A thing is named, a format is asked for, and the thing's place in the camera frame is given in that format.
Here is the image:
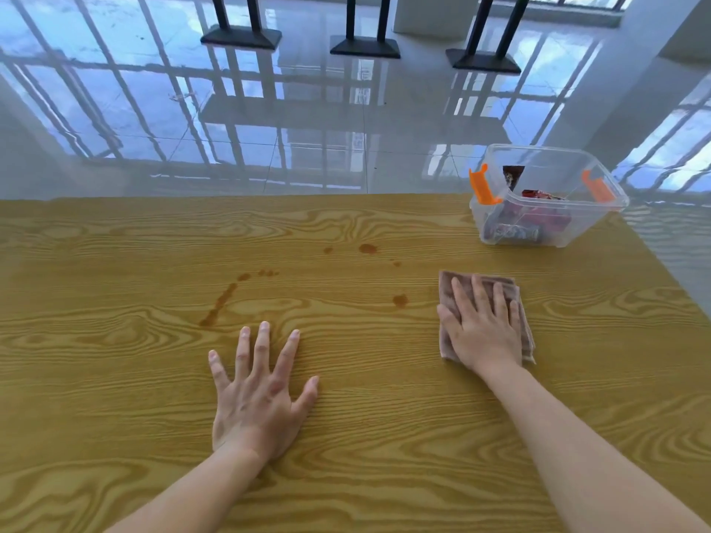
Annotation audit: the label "person's right hand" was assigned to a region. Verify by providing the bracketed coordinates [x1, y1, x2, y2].
[437, 275, 523, 379]

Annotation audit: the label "person's left hand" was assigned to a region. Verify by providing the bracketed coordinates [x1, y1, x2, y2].
[208, 321, 321, 462]

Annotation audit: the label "brown cleaning cloth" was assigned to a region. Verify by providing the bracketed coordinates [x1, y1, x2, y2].
[438, 271, 537, 366]

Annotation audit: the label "person's left forearm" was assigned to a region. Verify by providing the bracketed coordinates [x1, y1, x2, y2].
[104, 442, 268, 533]

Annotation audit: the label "person's right forearm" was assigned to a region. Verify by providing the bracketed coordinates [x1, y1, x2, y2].
[477, 361, 711, 533]

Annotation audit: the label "brown liquid spill drops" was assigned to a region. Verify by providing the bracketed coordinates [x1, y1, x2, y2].
[198, 243, 411, 328]

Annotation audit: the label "dark patterned snack packet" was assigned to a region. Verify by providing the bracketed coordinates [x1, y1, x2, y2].
[482, 218, 543, 245]

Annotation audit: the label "red snack packet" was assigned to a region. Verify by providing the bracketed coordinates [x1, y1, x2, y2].
[519, 188, 573, 230]

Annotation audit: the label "orange box latch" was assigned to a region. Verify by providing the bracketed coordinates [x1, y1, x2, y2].
[469, 163, 504, 207]
[580, 169, 618, 204]

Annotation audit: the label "clear plastic storage box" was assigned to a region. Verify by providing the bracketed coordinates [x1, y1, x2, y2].
[469, 143, 631, 249]

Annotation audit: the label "black metal table stand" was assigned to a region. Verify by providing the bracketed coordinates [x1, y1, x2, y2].
[329, 0, 402, 60]
[445, 0, 533, 75]
[200, 0, 283, 51]

